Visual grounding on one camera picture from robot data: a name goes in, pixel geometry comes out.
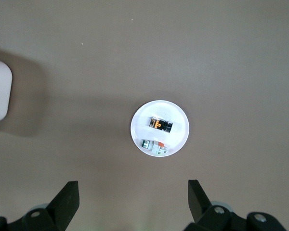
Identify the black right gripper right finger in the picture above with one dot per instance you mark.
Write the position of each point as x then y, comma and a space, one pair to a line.
200, 204

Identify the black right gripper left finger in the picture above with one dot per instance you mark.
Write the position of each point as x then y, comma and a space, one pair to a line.
62, 207

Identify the orange and black push-button switch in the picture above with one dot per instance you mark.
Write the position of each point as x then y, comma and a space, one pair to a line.
160, 124

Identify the pink round plate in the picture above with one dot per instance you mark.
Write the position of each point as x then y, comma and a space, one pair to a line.
159, 109

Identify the white lidded storage box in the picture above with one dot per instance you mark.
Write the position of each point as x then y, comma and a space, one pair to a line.
0, 91

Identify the green and white push-button switch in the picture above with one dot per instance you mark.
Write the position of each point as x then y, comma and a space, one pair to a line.
154, 146

